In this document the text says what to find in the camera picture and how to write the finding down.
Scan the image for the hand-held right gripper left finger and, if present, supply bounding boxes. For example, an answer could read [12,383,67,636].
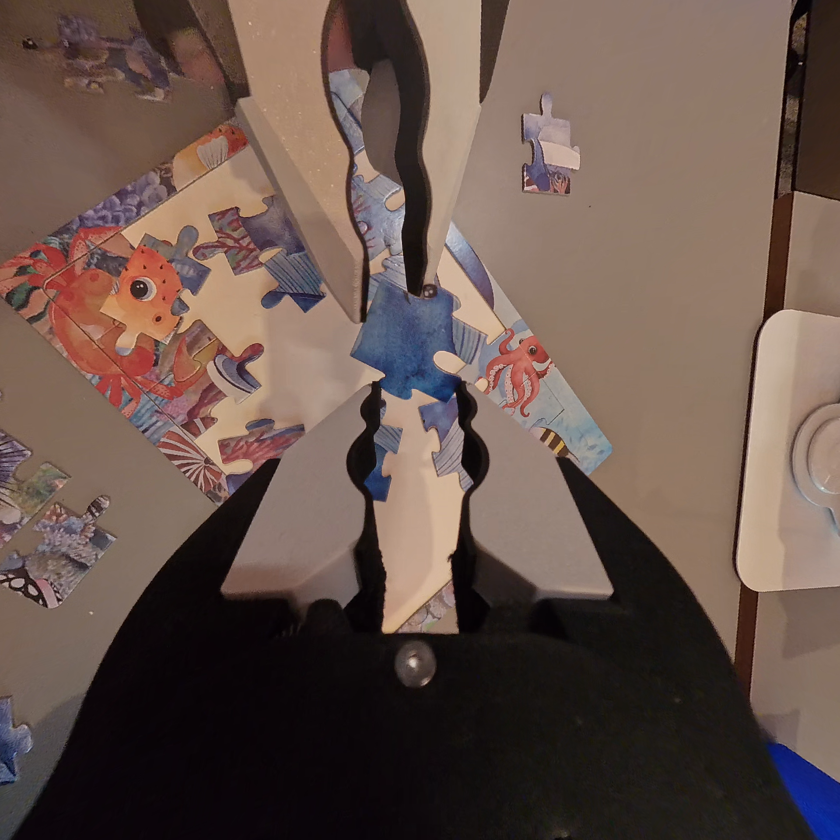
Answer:
[220,382,385,633]

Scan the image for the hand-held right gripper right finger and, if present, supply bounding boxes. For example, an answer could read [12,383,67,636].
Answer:
[451,382,616,633]

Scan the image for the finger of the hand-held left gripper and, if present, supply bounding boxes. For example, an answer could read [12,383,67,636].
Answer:
[361,0,484,298]
[226,0,368,324]

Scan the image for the red coral navy puzzle piece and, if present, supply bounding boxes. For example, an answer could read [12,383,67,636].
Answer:
[193,196,308,278]

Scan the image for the grey blue red-striped puzzle piece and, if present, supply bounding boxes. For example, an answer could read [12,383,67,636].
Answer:
[521,92,583,196]

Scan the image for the ocean print puzzle board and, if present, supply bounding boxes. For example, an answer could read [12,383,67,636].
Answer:
[0,66,614,634]

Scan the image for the orange pufferfish puzzle piece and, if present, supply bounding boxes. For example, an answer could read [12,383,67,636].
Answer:
[100,226,212,358]

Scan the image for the blue whale eye puzzle piece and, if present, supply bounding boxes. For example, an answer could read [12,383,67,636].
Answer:
[351,285,462,403]

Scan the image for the person's left hand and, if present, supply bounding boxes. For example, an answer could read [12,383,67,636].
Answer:
[326,0,365,72]

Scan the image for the purple seahorse loose piece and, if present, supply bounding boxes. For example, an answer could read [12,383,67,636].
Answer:
[56,13,173,104]

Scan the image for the pile of loose puzzle pieces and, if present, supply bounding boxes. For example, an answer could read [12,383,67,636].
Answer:
[0,430,118,609]

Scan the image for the white stand base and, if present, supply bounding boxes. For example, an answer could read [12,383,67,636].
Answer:
[735,308,840,592]

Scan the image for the group of assembled puzzle pieces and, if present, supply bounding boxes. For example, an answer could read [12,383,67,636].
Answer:
[0,128,611,500]

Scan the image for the few scattered puzzle pieces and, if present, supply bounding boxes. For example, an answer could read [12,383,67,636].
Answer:
[0,696,34,785]

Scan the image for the blue plastic storage bin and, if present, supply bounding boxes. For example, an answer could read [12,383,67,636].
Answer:
[768,742,840,840]

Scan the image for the metal stand bracket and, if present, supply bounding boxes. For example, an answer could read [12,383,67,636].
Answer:
[791,403,840,529]

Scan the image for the dark desk cable flap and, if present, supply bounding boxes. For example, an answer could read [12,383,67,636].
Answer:
[793,0,840,201]

